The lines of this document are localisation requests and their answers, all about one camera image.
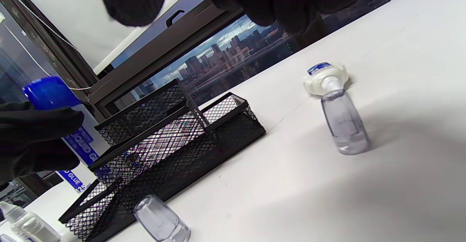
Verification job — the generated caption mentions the black mesh desk organizer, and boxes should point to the black mesh desk organizer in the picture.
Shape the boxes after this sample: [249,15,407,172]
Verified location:
[58,78,266,242]

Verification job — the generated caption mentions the person's left hand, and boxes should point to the person's left hand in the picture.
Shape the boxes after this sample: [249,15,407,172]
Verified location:
[0,101,85,186]

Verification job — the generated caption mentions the white roller blind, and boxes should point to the white roller blind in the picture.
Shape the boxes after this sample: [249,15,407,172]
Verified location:
[13,0,200,76]

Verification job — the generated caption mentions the white bead blind cord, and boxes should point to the white bead blind cord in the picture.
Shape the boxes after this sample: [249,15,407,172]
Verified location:
[0,0,93,90]

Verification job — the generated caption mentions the dark window frame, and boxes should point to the dark window frame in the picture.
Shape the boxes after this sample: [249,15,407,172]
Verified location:
[0,0,430,199]

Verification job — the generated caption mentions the small clear cap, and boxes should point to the small clear cap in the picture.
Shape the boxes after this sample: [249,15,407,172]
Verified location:
[320,88,371,156]

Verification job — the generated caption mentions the large white glue bottle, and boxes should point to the large white glue bottle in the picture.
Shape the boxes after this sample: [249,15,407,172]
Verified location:
[55,103,111,196]

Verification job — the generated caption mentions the blue bottle cap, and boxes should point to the blue bottle cap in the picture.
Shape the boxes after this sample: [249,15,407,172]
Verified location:
[22,76,82,110]

